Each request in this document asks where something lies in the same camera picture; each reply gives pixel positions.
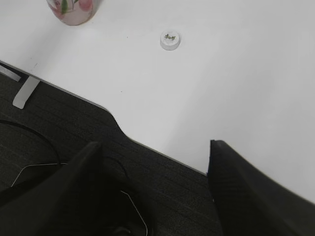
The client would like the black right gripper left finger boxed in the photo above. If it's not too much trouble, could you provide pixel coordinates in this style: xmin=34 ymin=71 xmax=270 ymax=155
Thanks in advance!
xmin=0 ymin=142 xmax=155 ymax=236

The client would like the peach oolong tea bottle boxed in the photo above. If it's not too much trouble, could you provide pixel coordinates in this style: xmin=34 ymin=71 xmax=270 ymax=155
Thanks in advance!
xmin=46 ymin=0 xmax=103 ymax=26

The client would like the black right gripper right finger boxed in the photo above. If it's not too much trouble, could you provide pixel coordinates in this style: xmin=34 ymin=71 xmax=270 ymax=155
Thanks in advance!
xmin=207 ymin=140 xmax=315 ymax=236

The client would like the white table leg foot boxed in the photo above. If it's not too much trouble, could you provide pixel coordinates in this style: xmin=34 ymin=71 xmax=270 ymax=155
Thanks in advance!
xmin=12 ymin=76 xmax=40 ymax=109

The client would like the black floor cable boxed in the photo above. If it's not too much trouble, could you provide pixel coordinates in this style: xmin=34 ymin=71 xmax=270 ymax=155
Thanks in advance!
xmin=0 ymin=119 xmax=61 ymax=165

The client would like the thin white floor wire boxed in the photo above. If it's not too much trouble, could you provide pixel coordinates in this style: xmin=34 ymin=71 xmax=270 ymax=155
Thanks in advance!
xmin=11 ymin=162 xmax=68 ymax=187

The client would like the white bottle cap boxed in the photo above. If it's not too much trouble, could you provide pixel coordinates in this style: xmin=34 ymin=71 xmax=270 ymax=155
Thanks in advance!
xmin=160 ymin=30 xmax=181 ymax=51

